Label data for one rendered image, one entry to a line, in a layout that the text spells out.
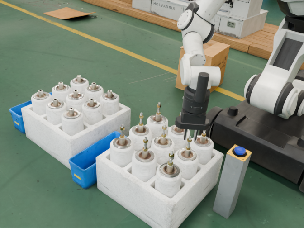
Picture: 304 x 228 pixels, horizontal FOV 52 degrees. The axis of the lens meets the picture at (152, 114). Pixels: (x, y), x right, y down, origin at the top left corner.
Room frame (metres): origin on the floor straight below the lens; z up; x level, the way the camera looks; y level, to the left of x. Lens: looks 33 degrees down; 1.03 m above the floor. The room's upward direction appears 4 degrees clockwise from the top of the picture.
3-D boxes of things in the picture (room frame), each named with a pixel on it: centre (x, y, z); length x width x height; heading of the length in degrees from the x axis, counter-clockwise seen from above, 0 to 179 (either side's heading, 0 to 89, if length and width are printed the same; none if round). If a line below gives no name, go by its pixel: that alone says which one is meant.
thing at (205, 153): (1.03, -0.22, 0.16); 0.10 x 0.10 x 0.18
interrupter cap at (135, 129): (1.08, 0.04, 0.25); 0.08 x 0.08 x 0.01
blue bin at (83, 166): (1.09, 0.22, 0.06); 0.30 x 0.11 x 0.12; 144
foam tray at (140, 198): (1.01, -0.05, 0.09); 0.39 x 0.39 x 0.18; 54
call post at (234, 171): (0.90, -0.33, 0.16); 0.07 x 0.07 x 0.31; 54
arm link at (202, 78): (0.93, -0.16, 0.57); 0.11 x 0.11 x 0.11; 5
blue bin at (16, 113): (1.45, 0.63, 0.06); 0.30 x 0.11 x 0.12; 143
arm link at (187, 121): (0.94, -0.15, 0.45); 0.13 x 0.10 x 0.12; 90
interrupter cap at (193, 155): (0.94, -0.15, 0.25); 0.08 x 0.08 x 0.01
